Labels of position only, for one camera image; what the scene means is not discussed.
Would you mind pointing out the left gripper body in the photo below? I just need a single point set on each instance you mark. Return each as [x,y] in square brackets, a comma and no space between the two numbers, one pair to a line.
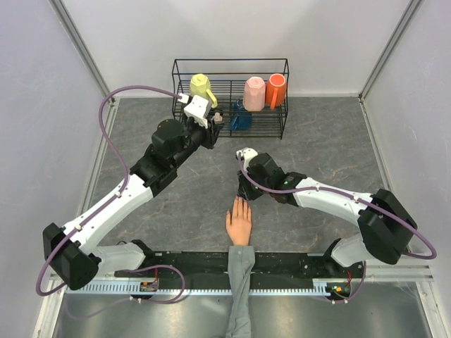
[205,136]

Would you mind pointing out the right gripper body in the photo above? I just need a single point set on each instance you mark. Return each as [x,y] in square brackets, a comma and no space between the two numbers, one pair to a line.
[249,191]

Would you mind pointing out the glitter nail polish bottle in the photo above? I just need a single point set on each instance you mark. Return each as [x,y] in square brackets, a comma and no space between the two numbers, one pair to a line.
[218,118]

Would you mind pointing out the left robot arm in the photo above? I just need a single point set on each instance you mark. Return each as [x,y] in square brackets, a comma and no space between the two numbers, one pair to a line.
[73,251]

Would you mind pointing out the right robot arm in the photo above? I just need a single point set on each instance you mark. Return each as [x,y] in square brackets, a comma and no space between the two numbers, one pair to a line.
[385,227]

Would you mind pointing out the grey sleeved forearm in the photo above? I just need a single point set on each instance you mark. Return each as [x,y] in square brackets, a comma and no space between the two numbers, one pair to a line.
[240,288]

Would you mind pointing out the mannequin hand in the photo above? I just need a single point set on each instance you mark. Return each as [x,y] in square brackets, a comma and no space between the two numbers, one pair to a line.
[239,222]

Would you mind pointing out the blue mug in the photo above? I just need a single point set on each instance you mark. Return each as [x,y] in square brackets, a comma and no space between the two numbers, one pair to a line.
[241,118]

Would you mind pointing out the yellow faceted mug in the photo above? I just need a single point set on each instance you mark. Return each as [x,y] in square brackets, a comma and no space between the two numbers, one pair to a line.
[200,85]

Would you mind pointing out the pink faceted mug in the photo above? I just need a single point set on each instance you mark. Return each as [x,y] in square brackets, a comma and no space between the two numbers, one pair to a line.
[254,95]

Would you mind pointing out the orange mug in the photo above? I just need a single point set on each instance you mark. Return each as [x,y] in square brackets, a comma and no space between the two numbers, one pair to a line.
[276,88]

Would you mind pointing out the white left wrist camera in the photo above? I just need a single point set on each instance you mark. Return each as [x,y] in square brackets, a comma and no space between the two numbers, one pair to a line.
[196,107]

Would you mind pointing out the black wire rack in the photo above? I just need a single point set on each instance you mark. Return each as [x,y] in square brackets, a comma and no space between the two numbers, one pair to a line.
[228,77]

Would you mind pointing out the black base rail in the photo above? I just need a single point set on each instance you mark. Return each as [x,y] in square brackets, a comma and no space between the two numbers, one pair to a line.
[224,270]

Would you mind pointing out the grey slotted cable duct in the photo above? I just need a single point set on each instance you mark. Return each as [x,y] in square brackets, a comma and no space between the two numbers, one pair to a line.
[138,289]

